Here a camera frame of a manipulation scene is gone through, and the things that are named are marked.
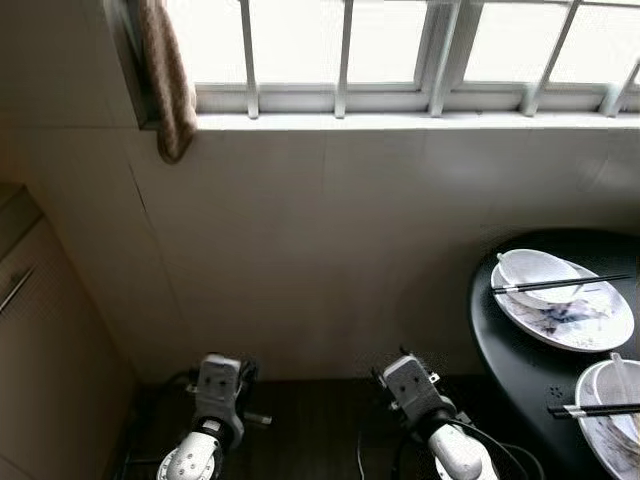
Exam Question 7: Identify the white bowl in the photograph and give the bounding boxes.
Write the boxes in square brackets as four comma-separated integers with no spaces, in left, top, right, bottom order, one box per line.
[579,357,640,447]
[496,249,587,307]

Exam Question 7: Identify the beige cupboard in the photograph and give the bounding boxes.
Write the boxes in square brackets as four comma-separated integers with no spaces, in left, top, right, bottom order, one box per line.
[0,185,137,480]

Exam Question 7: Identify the black chopstick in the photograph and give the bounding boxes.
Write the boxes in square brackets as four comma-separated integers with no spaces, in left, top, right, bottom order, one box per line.
[547,402,640,414]
[490,274,635,293]
[491,277,626,296]
[548,406,640,419]

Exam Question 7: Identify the black round table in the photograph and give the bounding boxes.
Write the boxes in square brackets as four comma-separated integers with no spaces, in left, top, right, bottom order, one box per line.
[470,229,640,480]

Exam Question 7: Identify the white framed window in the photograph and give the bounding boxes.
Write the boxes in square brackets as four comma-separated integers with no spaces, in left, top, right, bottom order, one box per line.
[105,0,640,131]

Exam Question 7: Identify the brown curtain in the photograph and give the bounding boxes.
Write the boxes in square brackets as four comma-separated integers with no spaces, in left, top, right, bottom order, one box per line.
[135,0,198,165]

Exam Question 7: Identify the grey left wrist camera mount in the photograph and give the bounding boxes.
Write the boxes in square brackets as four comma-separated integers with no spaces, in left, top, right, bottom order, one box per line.
[193,354,273,427]

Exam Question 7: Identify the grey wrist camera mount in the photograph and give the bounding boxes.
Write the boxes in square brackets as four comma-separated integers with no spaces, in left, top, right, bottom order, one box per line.
[193,354,273,427]
[375,350,453,427]

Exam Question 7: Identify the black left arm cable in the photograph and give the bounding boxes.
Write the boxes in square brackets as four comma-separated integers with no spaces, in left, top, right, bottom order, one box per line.
[110,370,206,480]

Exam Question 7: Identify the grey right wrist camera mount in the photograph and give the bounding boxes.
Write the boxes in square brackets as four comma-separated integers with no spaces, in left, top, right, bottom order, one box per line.
[375,350,453,427]

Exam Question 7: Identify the metal cupboard handle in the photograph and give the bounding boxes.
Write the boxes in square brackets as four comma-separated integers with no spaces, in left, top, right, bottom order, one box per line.
[0,267,37,317]

